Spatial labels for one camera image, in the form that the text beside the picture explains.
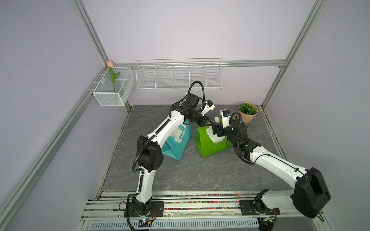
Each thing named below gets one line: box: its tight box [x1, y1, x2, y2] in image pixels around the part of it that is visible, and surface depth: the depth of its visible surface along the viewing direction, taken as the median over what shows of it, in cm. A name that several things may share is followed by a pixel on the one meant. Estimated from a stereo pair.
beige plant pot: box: [237, 102, 259, 125], surface depth 103 cm
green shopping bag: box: [194, 126, 234, 158], surface depth 88 cm
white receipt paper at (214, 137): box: [206, 125, 226, 143], surface depth 84 cm
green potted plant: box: [238, 102, 258, 116], surface depth 101 cm
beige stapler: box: [212, 115, 220, 123], surface depth 82 cm
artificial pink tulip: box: [106, 60, 121, 93], surface depth 92 cm
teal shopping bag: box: [161, 119, 193, 161], surface depth 91 cm
